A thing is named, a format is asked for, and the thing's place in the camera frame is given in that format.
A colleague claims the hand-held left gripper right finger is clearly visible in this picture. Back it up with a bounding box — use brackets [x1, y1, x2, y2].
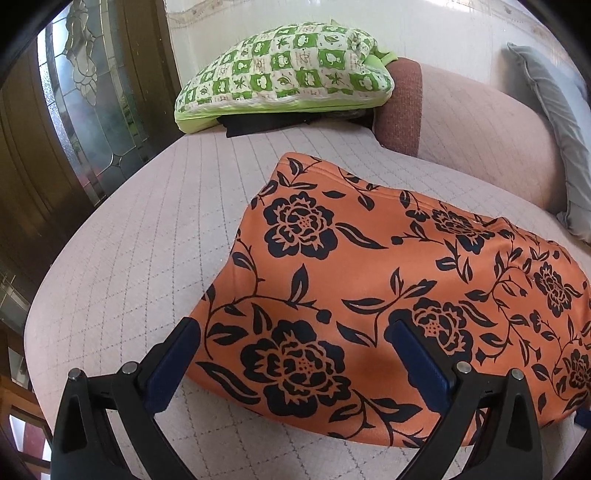
[390, 318, 555, 480]

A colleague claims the grey pillow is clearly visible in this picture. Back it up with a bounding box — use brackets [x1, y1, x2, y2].
[506, 42, 591, 246]

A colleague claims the green checked pillow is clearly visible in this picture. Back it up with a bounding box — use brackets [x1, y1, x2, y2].
[174, 18, 400, 136]

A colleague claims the orange floral garment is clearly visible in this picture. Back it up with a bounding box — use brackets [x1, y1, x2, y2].
[185, 151, 591, 449]

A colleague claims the dark cloth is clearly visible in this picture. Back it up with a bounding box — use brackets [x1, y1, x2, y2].
[216, 107, 376, 139]

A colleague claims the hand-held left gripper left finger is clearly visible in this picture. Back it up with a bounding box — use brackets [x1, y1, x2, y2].
[50, 318, 201, 480]

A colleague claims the pink sofa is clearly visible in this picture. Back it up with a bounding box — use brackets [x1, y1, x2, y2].
[25, 56, 591, 480]

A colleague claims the wooden door with leaded glass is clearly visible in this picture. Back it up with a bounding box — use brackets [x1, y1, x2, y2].
[0, 0, 184, 324]

